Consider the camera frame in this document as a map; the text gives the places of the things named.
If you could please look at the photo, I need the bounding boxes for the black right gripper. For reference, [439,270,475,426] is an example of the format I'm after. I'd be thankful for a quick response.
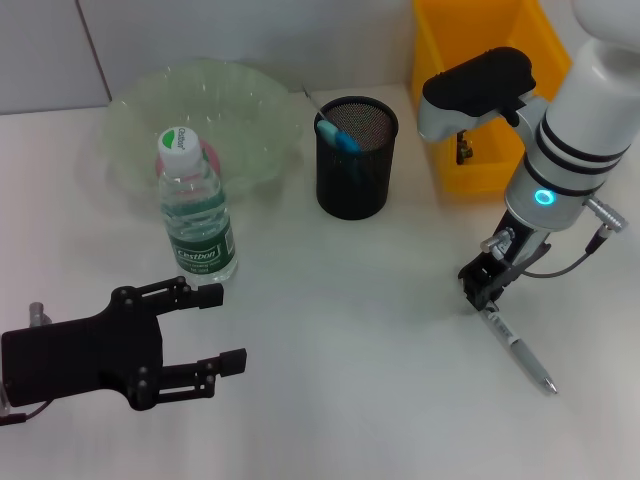
[458,209,552,313]

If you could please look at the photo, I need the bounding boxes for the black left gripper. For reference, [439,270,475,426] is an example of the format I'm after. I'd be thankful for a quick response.
[0,275,249,412]

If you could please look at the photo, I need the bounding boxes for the silver clear ballpoint pen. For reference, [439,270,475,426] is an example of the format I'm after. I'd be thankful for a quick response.
[477,305,559,396]

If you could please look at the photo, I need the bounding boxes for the clear green-label water bottle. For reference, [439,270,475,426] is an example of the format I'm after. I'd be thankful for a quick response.
[157,127,239,287]

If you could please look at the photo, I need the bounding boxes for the green plastic wrapper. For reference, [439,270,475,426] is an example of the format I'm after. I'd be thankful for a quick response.
[455,128,475,166]

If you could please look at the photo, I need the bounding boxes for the pink toy peach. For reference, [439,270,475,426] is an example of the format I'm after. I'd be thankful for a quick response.
[155,141,224,177]

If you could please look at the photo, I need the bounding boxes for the blue scissors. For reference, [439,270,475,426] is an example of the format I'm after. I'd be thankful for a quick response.
[316,119,365,187]

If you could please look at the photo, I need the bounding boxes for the transparent plastic ruler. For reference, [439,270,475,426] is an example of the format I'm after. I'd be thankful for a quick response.
[300,83,329,124]

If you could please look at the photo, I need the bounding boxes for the black mesh pen holder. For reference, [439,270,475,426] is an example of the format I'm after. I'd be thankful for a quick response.
[313,95,400,220]

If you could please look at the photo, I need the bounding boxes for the pale green glass fruit bowl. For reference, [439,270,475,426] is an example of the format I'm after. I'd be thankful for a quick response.
[75,58,305,201]

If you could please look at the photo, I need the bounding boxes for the yellow plastic storage bin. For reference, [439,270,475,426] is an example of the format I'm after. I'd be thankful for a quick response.
[410,0,574,196]

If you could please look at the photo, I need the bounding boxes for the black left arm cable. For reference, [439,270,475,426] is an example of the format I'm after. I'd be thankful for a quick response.
[0,399,52,427]

